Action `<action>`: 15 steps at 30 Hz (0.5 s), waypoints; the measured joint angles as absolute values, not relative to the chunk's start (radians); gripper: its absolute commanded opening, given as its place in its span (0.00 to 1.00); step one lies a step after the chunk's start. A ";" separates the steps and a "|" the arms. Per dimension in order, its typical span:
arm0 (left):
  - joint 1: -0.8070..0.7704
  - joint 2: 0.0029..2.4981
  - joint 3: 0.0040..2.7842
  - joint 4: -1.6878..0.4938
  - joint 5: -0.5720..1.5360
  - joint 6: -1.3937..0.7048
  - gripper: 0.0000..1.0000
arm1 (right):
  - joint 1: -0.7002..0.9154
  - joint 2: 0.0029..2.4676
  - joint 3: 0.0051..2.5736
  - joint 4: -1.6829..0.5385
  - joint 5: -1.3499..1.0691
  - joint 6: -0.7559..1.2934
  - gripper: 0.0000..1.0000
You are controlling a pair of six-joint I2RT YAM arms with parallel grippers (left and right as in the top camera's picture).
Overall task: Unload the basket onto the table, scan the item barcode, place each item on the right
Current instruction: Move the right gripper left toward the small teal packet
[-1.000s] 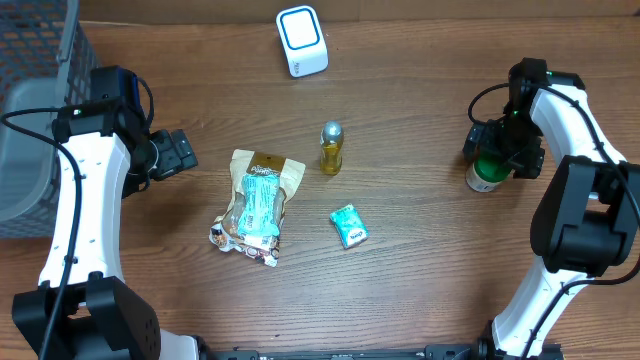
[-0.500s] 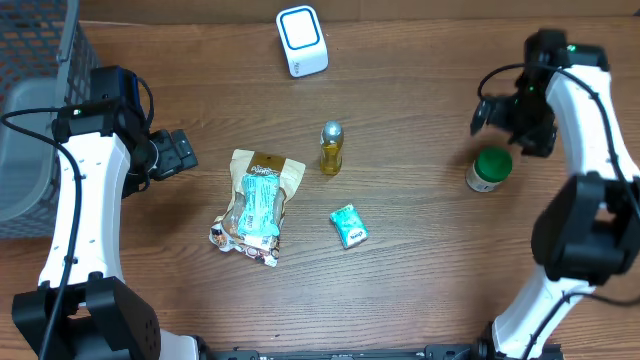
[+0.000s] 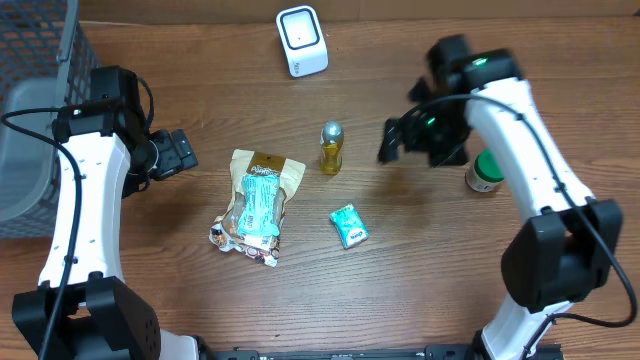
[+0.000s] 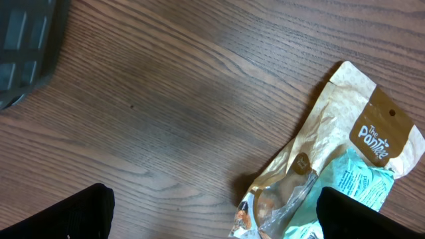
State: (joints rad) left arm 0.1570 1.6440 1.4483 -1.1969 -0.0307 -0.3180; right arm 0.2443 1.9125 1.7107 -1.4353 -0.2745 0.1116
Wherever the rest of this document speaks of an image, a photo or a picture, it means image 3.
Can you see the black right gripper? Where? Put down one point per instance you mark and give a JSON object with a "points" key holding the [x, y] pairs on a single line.
{"points": [[410, 130]]}

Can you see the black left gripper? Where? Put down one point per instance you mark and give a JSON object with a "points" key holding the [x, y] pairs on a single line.
{"points": [[181, 151]]}

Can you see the green lid jar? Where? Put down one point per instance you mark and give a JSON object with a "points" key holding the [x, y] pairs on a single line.
{"points": [[484, 174]]}

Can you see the brown snack pouch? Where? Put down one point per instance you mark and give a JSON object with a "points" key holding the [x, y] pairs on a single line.
{"points": [[262, 184]]}

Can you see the yellow oil bottle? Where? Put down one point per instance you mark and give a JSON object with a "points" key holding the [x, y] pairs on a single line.
{"points": [[331, 143]]}

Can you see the teal tissue packet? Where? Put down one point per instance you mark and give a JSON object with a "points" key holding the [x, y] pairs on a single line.
{"points": [[349, 225]]}

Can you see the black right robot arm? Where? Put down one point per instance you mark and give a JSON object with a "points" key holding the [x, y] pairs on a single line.
{"points": [[565, 247]]}

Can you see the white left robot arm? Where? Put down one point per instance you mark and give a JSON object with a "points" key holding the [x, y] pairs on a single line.
{"points": [[82, 307]]}

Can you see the white barcode scanner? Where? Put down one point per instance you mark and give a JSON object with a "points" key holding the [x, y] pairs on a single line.
{"points": [[302, 40]]}

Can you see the grey plastic mesh basket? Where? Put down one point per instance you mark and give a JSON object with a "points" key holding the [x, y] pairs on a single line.
{"points": [[46, 60]]}

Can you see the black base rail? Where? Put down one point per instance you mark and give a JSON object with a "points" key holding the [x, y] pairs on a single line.
{"points": [[345, 354]]}

